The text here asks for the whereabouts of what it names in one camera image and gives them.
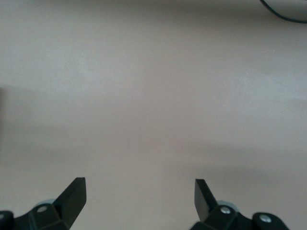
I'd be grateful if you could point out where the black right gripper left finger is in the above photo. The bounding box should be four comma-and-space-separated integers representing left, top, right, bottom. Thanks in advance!
0, 177, 87, 230

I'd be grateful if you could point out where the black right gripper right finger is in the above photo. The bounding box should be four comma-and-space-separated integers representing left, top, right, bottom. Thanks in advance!
189, 178, 291, 230

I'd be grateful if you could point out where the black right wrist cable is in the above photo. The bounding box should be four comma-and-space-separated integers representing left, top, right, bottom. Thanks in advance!
260, 0, 307, 24

